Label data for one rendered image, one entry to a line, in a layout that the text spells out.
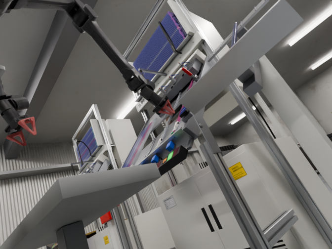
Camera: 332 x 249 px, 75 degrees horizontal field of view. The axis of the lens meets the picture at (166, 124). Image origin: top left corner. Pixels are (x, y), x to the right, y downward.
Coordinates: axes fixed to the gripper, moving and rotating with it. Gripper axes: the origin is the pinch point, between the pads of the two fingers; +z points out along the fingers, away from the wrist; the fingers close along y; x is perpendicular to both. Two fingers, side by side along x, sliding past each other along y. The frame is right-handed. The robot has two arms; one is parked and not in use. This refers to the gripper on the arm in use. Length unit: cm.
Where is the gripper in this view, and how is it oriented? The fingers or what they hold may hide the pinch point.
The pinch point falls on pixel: (172, 112)
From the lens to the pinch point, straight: 115.1
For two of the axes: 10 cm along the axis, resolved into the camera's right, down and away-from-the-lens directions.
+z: 7.8, 5.8, 2.3
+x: -2.3, 6.1, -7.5
